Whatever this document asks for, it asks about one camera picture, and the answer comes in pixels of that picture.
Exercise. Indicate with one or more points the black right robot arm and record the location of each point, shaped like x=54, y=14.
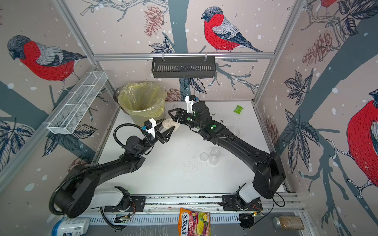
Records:
x=268, y=167

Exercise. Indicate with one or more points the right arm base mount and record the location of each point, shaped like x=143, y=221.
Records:
x=236, y=203

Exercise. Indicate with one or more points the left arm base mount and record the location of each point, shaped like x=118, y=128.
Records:
x=127, y=203

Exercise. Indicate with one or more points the clear jar lid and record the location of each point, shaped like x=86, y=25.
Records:
x=204, y=157

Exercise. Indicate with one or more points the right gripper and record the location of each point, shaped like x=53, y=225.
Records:
x=176, y=118

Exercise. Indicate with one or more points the Fox's candy bag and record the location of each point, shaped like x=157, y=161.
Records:
x=194, y=223

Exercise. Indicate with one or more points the white blue-lid container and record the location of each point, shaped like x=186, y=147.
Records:
x=71, y=227

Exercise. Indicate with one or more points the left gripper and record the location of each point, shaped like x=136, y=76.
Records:
x=163, y=139

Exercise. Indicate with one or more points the bin with yellow bag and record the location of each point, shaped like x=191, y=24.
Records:
x=142, y=101

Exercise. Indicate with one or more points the grain-filled jar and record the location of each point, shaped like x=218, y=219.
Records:
x=288, y=223

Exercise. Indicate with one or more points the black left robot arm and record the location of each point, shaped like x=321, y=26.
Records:
x=74, y=194

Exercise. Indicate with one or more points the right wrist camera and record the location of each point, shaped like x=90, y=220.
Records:
x=190, y=101

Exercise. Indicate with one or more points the green snack packet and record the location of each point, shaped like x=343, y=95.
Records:
x=238, y=109

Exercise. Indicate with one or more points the white wire shelf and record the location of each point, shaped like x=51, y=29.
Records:
x=70, y=115

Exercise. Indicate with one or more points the black hanging basket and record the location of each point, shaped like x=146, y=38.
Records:
x=184, y=67

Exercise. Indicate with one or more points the wide jar patterned lid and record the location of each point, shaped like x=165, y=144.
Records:
x=170, y=123

